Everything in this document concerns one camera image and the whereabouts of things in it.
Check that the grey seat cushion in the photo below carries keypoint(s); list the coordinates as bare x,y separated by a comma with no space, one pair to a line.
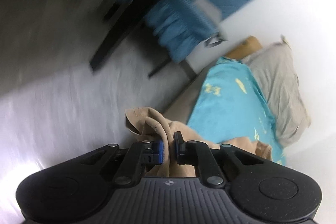
202,3

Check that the teal printed bed sheet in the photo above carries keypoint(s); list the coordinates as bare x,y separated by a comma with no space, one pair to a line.
228,108

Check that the white and black table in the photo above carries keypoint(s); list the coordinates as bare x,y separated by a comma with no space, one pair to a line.
118,37

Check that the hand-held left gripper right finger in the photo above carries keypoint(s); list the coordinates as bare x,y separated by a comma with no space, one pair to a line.
180,147

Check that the grey pillow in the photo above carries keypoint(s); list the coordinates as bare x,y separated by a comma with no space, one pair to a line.
281,82

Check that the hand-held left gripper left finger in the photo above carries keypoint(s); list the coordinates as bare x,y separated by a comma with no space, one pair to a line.
157,151

